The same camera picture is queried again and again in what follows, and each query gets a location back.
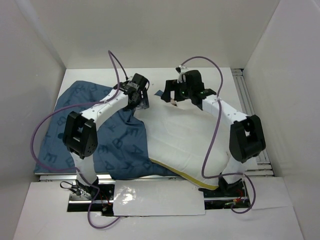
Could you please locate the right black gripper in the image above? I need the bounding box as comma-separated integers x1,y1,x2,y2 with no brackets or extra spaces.
160,79,193,103

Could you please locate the white pillow yellow edge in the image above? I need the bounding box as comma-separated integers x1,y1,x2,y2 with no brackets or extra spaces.
135,96,231,190

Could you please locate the blue letter print pillowcase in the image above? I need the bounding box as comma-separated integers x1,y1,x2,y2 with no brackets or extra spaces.
38,80,175,180

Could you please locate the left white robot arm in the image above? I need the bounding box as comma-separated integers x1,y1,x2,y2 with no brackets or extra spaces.
62,73,150,200

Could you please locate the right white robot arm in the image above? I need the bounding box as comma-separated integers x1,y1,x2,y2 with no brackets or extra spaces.
161,66,266,196

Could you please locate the white cover plate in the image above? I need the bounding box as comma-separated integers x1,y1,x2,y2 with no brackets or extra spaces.
113,180,206,217

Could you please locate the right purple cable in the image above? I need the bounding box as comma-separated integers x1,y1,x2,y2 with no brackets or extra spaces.
174,56,256,213

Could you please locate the purple cable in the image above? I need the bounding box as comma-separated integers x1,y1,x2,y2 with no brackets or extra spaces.
31,50,133,230
174,56,256,213

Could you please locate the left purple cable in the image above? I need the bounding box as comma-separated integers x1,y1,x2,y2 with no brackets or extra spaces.
31,50,133,230

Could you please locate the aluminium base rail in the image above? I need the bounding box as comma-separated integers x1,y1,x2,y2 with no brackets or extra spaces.
37,169,273,213

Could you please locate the aluminium side rail frame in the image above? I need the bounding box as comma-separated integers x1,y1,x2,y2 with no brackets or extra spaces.
231,68,275,177

